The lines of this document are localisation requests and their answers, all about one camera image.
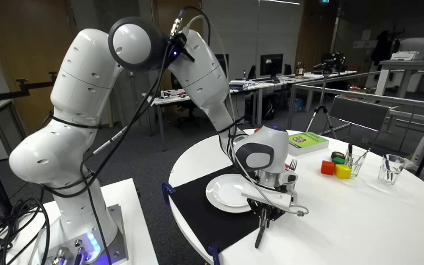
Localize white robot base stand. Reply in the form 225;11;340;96
3;180;159;265

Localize clear glass cup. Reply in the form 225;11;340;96
378;155;405;185

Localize red cube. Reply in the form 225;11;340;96
321;161;336;176

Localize silver spoon in mug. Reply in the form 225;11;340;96
288;160;297;176

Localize black camera tripod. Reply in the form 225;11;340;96
305;52;346;134

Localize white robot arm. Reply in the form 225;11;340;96
9;18;308;265

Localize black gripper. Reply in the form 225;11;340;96
241;185;309;230

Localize computer monitor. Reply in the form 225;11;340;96
260;54;283;77

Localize yellow cube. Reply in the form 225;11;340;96
334;165;352;180

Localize green and black cube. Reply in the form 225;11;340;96
331;152;346;165

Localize white round plate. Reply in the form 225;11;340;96
205;174;250;214

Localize black placemat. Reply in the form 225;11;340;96
165;164;287;257

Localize clear glass with pens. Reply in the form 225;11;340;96
344;145;368;179

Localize green book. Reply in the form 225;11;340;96
288;133;328;157

